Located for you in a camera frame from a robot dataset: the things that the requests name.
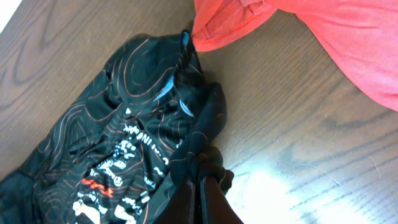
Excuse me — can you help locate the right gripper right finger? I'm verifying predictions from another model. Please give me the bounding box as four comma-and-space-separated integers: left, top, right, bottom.
200, 177, 243, 224

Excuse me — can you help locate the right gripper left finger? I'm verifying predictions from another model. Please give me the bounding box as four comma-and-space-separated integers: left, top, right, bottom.
154, 180, 195, 224

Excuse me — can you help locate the red t-shirt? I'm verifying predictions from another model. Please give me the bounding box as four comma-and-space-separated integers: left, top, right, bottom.
190, 0, 398, 113

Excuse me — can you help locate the black patterned jersey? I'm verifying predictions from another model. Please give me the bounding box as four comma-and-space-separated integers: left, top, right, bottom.
1, 31, 233, 223

